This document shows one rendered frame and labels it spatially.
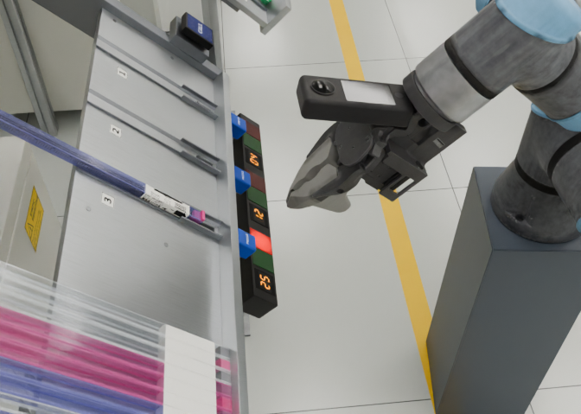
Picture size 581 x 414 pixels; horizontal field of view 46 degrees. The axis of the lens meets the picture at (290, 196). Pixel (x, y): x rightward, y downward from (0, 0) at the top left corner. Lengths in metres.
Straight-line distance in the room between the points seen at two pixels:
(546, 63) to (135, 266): 0.44
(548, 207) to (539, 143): 0.11
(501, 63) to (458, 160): 1.34
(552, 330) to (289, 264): 0.69
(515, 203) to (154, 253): 0.57
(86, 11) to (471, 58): 0.54
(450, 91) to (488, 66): 0.04
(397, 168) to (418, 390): 0.87
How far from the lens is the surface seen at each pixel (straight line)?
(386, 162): 0.73
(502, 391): 1.45
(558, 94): 0.73
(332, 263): 1.71
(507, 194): 1.09
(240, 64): 2.30
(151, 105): 0.90
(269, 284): 0.86
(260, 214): 0.93
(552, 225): 1.08
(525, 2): 0.67
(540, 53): 0.69
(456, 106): 0.69
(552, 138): 0.98
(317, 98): 0.68
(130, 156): 0.81
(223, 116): 0.96
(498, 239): 1.08
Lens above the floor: 1.35
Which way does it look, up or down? 47 degrees down
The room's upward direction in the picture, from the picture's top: straight up
